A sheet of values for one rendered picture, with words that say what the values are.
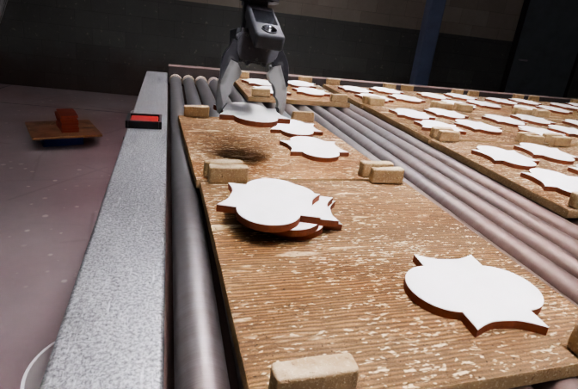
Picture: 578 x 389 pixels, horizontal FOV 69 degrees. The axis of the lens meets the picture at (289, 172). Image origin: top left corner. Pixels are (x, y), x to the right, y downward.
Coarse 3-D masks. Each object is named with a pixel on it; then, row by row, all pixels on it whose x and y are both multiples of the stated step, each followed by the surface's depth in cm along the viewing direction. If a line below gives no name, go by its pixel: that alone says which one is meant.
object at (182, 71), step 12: (168, 72) 170; (180, 72) 171; (192, 72) 173; (204, 72) 174; (216, 72) 175; (252, 72) 179; (264, 72) 183; (168, 84) 172; (348, 84) 192; (360, 84) 193; (372, 84) 195; (408, 84) 203; (492, 96) 214; (504, 96) 216; (528, 96) 219; (540, 96) 222; (552, 96) 229
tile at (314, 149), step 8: (296, 136) 90; (304, 136) 91; (280, 144) 86; (288, 144) 84; (296, 144) 84; (304, 144) 85; (312, 144) 86; (320, 144) 87; (328, 144) 87; (296, 152) 80; (304, 152) 80; (312, 152) 80; (320, 152) 81; (328, 152) 81; (336, 152) 82; (344, 152) 83; (312, 160) 79; (320, 160) 78; (328, 160) 79; (336, 160) 80
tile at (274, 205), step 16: (240, 192) 53; (256, 192) 54; (272, 192) 55; (288, 192) 55; (304, 192) 56; (224, 208) 50; (240, 208) 49; (256, 208) 49; (272, 208) 50; (288, 208) 50; (304, 208) 51; (256, 224) 46; (272, 224) 46; (288, 224) 47
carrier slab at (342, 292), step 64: (320, 192) 64; (384, 192) 68; (256, 256) 45; (320, 256) 47; (384, 256) 48; (448, 256) 50; (256, 320) 36; (320, 320) 37; (384, 320) 38; (448, 320) 39; (576, 320) 41; (256, 384) 29; (384, 384) 31; (448, 384) 32; (512, 384) 34
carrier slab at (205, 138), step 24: (192, 120) 96; (216, 120) 99; (192, 144) 80; (216, 144) 82; (240, 144) 83; (264, 144) 85; (336, 144) 92; (192, 168) 69; (264, 168) 72; (288, 168) 73; (312, 168) 75; (336, 168) 76
